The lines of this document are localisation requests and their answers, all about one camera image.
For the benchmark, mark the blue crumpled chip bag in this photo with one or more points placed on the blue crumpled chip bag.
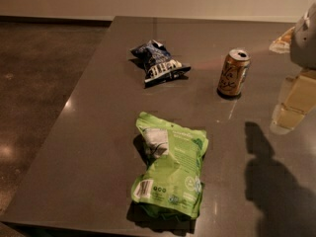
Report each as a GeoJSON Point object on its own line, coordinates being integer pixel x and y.
{"type": "Point", "coordinates": [158, 63]}

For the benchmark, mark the orange soda can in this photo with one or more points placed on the orange soda can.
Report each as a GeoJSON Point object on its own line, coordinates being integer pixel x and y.
{"type": "Point", "coordinates": [233, 74]}

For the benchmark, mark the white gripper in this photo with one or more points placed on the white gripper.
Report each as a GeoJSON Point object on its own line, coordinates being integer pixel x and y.
{"type": "Point", "coordinates": [304, 39]}

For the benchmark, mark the green snack bag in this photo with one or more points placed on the green snack bag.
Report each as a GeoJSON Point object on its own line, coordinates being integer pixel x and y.
{"type": "Point", "coordinates": [171, 186]}

